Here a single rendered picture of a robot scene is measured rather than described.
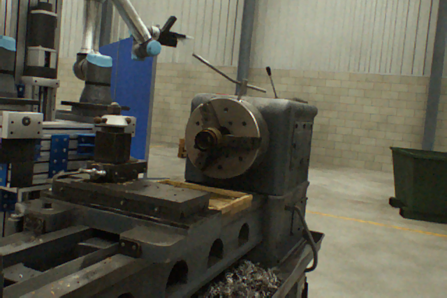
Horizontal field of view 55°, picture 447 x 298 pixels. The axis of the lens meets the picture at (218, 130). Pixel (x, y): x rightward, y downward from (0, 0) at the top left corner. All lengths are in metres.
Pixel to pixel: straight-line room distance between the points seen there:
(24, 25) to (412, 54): 10.35
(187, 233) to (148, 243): 0.11
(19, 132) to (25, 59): 0.49
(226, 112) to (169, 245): 0.80
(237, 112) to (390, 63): 10.08
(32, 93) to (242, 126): 0.89
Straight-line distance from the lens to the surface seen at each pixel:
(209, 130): 1.51
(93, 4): 2.22
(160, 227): 1.03
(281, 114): 1.71
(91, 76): 2.04
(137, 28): 2.16
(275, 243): 1.82
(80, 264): 0.95
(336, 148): 11.54
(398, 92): 11.46
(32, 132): 1.65
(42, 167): 1.85
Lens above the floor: 1.20
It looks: 3 degrees down
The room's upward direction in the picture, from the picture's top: 5 degrees clockwise
